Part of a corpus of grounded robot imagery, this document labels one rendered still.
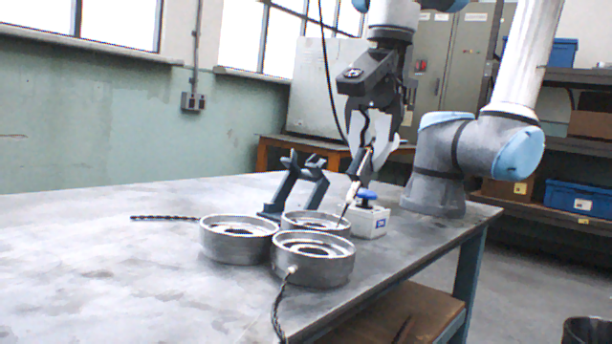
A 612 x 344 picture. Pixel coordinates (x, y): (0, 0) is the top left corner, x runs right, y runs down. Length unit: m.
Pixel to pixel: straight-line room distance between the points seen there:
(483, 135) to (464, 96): 3.43
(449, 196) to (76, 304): 0.82
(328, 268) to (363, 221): 0.26
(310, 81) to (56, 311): 2.72
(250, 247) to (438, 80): 4.02
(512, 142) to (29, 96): 1.79
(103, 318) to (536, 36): 0.92
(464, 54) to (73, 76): 3.27
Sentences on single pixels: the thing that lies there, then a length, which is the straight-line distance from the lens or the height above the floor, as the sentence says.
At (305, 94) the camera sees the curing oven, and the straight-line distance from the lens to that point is 3.11.
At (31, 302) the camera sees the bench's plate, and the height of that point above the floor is 0.80.
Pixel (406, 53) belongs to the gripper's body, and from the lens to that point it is 0.78.
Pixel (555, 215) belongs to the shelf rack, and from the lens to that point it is 4.00.
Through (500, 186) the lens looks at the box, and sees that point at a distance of 4.11.
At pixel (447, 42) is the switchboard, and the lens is 4.58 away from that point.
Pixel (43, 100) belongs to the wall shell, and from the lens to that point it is 2.22.
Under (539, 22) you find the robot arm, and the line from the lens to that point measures 1.10.
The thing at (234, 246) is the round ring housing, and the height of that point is 0.83.
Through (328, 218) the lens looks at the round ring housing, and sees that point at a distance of 0.77.
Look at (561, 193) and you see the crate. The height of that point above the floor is 0.58.
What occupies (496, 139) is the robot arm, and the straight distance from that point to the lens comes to 1.02.
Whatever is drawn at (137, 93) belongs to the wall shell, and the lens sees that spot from 2.46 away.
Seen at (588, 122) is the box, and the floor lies 1.13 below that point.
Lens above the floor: 1.01
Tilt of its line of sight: 8 degrees down
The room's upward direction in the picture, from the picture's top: 7 degrees clockwise
